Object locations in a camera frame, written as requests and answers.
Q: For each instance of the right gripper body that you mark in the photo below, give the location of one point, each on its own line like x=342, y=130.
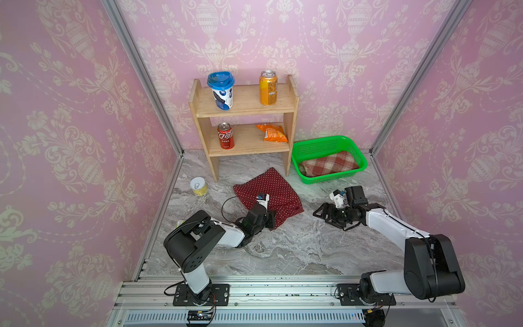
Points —
x=342, y=215

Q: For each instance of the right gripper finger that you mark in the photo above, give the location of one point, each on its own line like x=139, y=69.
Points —
x=344, y=225
x=325, y=210

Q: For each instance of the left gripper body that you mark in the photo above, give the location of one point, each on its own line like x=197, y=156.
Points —
x=269, y=221

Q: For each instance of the red polka dot skirt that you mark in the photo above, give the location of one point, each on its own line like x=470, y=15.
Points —
x=284, y=201

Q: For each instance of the green plastic basket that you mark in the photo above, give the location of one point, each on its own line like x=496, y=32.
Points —
x=321, y=148

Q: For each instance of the red plaid skirt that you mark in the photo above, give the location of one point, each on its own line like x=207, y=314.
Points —
x=339, y=162

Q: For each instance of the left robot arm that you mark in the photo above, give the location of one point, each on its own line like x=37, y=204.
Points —
x=191, y=243

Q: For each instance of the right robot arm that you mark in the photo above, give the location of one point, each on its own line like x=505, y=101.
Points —
x=430, y=269

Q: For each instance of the small yellow tin can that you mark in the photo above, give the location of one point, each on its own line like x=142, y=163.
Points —
x=199, y=186

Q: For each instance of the orange snack bag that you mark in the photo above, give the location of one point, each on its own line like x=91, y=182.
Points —
x=273, y=133

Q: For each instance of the black connector box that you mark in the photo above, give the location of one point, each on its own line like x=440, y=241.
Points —
x=374, y=318

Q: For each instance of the red cola can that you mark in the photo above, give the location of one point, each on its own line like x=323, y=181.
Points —
x=225, y=135

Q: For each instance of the small black circuit board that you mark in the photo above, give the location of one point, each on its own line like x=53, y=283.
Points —
x=197, y=316

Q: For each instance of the orange soda can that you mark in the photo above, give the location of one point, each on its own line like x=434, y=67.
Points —
x=268, y=88

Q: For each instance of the blue lidded cup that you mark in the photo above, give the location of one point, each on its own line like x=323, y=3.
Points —
x=221, y=84

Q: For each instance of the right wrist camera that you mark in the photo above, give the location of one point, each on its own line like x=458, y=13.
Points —
x=338, y=198

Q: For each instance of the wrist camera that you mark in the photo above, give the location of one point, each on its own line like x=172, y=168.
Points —
x=263, y=199
x=338, y=198

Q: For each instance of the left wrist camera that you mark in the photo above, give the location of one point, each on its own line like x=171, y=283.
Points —
x=263, y=199

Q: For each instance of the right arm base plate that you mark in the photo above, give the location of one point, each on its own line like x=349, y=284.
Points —
x=351, y=294

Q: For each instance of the aluminium front rail frame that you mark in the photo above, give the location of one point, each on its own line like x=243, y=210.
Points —
x=273, y=301

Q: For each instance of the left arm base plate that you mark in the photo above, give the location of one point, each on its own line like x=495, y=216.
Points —
x=213, y=294

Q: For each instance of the right aluminium corner post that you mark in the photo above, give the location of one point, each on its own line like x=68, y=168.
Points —
x=444, y=33

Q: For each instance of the aluminium corner post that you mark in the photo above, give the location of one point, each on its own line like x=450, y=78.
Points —
x=131, y=48
x=444, y=33

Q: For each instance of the left aluminium corner post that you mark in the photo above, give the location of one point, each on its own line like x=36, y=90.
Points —
x=131, y=48

